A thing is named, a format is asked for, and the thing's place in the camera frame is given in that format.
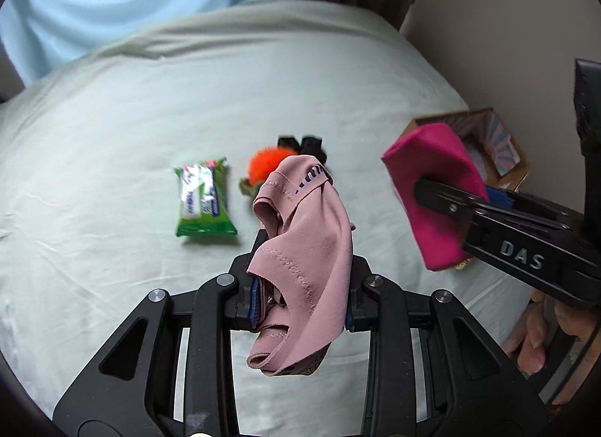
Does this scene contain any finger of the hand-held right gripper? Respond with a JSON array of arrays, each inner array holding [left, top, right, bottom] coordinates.
[[414, 177, 490, 226], [486, 186, 584, 232]]

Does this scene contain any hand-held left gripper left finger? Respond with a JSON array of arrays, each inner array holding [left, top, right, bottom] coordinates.
[[53, 230, 267, 437]]

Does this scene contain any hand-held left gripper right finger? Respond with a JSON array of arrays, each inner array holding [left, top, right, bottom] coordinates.
[[345, 256, 551, 437]]

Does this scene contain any patterned cardboard box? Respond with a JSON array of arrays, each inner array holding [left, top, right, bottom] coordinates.
[[403, 107, 531, 191]]

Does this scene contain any magenta cloth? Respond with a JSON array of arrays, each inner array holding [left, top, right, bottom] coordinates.
[[381, 124, 490, 272]]

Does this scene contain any dusty pink underwear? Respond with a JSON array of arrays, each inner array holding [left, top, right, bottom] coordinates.
[[245, 154, 356, 378]]

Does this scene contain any black soft item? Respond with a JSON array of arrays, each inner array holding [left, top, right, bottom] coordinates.
[[277, 134, 329, 166]]

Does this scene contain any person's right hand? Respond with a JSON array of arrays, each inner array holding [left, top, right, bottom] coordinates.
[[504, 289, 601, 407]]

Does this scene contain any green wet wipes pack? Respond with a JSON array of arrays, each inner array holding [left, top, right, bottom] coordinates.
[[173, 156, 238, 238]]

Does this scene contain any orange fluffy pom-pom toy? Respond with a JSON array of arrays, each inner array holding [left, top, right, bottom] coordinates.
[[239, 148, 293, 199]]

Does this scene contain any pale green bed sheet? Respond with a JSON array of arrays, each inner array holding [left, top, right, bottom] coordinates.
[[0, 0, 531, 437]]

